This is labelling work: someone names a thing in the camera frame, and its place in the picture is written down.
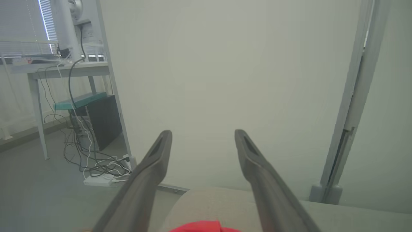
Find hanging black cable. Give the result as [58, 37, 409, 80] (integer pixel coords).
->
[63, 26, 129, 176]

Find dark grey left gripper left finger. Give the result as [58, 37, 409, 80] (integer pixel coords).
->
[92, 130, 173, 232]

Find teal flat box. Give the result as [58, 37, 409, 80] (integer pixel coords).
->
[54, 92, 107, 111]

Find red shirt with white trim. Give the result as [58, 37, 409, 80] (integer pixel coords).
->
[169, 220, 242, 232]

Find white window blinds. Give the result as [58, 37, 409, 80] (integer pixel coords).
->
[0, 0, 58, 55]

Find white power strip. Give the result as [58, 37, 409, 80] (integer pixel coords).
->
[84, 174, 113, 187]

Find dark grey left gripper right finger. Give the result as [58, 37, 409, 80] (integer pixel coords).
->
[234, 129, 322, 232]

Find white equipment stand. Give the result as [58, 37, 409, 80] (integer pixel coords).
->
[51, 0, 97, 62]

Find thin grey frame post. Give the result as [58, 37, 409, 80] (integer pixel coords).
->
[96, 0, 137, 171]

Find black computer tower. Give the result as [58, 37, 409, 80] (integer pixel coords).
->
[69, 94, 123, 151]

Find white desk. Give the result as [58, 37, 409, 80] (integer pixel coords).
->
[10, 61, 111, 160]

